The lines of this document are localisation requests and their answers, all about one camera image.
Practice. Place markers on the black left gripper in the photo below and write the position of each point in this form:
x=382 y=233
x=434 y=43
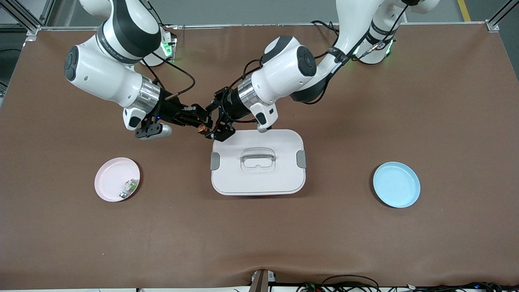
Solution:
x=230 y=106

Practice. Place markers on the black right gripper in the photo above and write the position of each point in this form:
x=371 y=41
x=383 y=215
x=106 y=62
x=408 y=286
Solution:
x=170 y=108

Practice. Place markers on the black orange push-button switch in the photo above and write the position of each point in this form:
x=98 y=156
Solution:
x=202 y=129

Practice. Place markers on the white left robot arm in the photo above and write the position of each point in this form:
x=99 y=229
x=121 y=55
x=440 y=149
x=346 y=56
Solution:
x=284 y=73

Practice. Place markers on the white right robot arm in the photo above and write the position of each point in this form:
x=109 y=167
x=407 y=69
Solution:
x=105 y=77

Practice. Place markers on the grey box latch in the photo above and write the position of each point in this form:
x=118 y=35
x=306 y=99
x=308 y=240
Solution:
x=301 y=159
x=215 y=161

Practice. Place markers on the white lidded storage box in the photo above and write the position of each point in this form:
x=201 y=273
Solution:
x=259 y=182

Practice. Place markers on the pink round plate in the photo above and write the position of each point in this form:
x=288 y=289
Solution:
x=109 y=180

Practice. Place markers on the brown table mat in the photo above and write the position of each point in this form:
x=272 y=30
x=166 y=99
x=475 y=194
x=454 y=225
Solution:
x=259 y=235

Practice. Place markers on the light blue round plate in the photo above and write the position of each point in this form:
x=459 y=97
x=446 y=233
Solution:
x=396 y=184

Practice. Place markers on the white green push-button switch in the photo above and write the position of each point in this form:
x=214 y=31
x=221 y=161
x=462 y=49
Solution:
x=129 y=188

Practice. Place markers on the brown camera stand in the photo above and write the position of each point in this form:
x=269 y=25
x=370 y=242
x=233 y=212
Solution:
x=259 y=282

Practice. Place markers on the aluminium frame struts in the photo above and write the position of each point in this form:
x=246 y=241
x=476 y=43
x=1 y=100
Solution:
x=32 y=27

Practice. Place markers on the aluminium frame corner post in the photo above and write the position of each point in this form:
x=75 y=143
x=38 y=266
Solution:
x=492 y=25

